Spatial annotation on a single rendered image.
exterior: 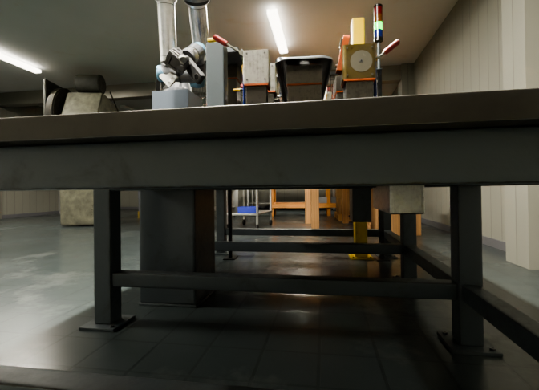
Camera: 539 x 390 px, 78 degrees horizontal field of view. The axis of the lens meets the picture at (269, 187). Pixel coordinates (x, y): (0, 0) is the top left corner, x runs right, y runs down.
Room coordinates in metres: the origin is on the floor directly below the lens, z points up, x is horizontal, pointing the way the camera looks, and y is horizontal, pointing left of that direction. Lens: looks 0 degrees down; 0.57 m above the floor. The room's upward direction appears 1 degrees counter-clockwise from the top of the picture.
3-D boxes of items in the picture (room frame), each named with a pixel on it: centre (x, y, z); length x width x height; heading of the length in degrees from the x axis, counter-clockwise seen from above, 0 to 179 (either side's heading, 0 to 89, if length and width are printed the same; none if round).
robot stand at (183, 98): (1.81, 0.49, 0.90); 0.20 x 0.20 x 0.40; 81
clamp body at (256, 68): (1.18, 0.05, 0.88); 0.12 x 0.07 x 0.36; 85
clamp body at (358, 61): (1.14, -0.32, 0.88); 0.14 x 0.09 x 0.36; 85
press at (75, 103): (6.16, 3.29, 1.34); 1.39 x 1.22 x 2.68; 172
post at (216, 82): (1.29, 0.20, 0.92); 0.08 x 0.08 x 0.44; 85
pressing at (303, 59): (1.73, -0.19, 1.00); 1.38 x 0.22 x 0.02; 175
